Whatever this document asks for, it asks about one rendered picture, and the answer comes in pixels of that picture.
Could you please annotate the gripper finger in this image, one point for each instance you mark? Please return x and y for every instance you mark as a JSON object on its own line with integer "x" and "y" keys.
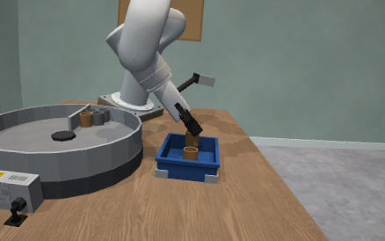
{"x": 190, "y": 123}

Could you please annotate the bronze bushing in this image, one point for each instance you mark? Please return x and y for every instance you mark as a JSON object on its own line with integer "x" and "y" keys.
{"x": 190, "y": 153}
{"x": 85, "y": 120}
{"x": 190, "y": 140}

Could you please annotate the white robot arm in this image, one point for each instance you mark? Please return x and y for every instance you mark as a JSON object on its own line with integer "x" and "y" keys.
{"x": 150, "y": 26}

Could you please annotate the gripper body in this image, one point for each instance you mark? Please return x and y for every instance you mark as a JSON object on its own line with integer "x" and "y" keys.
{"x": 168, "y": 95}

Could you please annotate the blue shallow tray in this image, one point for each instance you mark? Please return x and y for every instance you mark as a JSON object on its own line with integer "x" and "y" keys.
{"x": 170, "y": 163}

